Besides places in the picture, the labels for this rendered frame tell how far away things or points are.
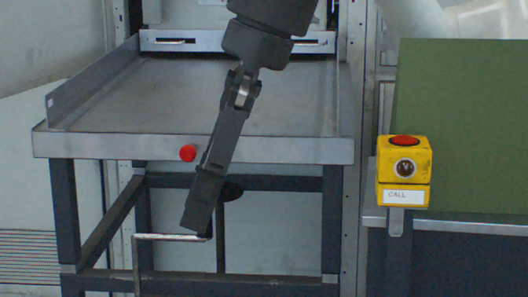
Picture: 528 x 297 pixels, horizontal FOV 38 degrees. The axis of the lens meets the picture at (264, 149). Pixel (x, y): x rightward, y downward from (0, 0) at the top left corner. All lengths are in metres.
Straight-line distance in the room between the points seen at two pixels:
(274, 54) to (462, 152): 0.59
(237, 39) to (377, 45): 1.29
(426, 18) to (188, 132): 0.49
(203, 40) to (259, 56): 1.34
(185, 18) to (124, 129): 0.71
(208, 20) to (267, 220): 0.60
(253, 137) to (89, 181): 0.93
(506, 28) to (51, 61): 1.10
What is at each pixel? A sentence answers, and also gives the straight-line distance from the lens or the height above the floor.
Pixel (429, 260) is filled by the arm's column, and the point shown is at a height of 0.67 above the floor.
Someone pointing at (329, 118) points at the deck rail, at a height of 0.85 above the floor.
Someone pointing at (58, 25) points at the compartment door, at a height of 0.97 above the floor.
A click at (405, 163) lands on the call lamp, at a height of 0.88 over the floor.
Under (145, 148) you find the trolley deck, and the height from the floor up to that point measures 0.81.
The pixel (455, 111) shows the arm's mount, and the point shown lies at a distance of 1.31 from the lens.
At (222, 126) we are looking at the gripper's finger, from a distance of 0.79.
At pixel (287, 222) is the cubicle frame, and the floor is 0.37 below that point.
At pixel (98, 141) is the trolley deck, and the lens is 1.50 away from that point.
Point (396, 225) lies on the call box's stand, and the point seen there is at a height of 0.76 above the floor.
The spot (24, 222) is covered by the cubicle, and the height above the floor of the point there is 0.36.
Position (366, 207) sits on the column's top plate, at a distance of 1.37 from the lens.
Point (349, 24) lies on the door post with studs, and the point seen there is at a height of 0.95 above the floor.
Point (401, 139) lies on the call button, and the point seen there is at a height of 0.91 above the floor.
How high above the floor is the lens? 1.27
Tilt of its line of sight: 18 degrees down
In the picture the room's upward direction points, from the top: straight up
